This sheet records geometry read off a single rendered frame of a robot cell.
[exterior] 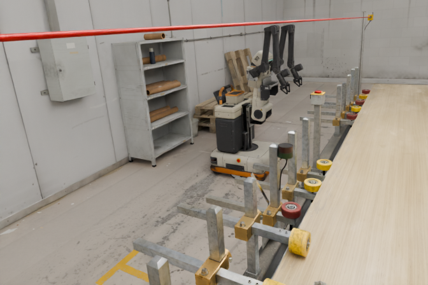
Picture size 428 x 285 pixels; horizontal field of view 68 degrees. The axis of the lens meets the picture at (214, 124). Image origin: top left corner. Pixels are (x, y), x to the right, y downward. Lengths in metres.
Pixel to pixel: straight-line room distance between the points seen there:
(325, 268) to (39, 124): 3.03
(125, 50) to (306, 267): 3.29
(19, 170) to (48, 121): 0.54
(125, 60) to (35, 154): 1.42
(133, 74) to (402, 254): 3.31
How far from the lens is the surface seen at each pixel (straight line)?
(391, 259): 1.22
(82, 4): 3.94
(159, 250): 1.12
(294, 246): 1.12
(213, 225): 0.95
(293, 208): 1.39
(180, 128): 4.81
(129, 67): 3.94
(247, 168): 3.46
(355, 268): 1.15
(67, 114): 3.74
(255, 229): 1.18
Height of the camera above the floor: 1.64
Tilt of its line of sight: 17 degrees down
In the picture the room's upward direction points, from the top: 4 degrees counter-clockwise
